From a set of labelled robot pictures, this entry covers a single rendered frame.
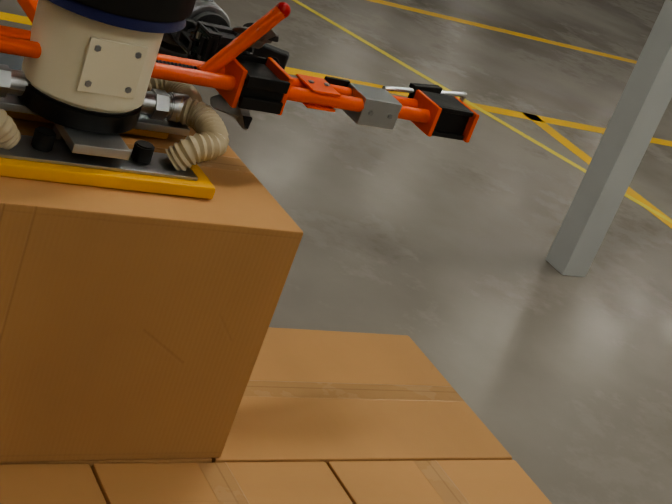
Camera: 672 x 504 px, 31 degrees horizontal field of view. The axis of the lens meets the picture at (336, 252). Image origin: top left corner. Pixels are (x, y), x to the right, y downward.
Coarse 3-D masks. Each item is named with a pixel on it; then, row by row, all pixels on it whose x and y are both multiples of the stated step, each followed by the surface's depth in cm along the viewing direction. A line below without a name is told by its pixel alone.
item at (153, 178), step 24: (24, 144) 160; (48, 144) 159; (144, 144) 167; (0, 168) 154; (24, 168) 155; (48, 168) 157; (72, 168) 159; (96, 168) 162; (120, 168) 163; (144, 168) 166; (168, 168) 169; (192, 168) 173; (168, 192) 167; (192, 192) 168
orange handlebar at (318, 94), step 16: (32, 0) 176; (32, 16) 173; (0, 32) 161; (16, 32) 162; (0, 48) 158; (16, 48) 159; (32, 48) 160; (160, 64) 170; (192, 64) 176; (176, 80) 172; (192, 80) 173; (208, 80) 174; (224, 80) 175; (304, 80) 185; (320, 80) 188; (288, 96) 181; (304, 96) 182; (320, 96) 184; (336, 96) 185; (352, 96) 188; (400, 96) 197; (400, 112) 192; (416, 112) 193
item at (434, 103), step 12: (420, 96) 197; (432, 96) 198; (444, 96) 200; (432, 108) 194; (444, 108) 194; (456, 108) 196; (468, 108) 199; (432, 120) 194; (444, 120) 196; (456, 120) 197; (468, 120) 199; (432, 132) 195; (444, 132) 197; (456, 132) 199; (468, 132) 199
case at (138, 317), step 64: (0, 192) 151; (64, 192) 157; (128, 192) 164; (256, 192) 179; (0, 256) 152; (64, 256) 156; (128, 256) 161; (192, 256) 166; (256, 256) 171; (0, 320) 157; (64, 320) 161; (128, 320) 166; (192, 320) 171; (256, 320) 177; (0, 384) 162; (64, 384) 167; (128, 384) 172; (192, 384) 177; (0, 448) 168; (64, 448) 173; (128, 448) 178; (192, 448) 184
